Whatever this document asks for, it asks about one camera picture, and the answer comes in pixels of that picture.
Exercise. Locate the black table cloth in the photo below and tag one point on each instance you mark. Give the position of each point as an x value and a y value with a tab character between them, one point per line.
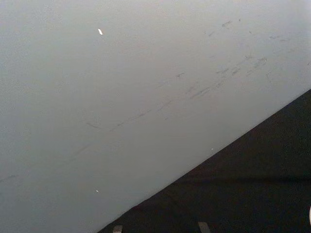
243	189

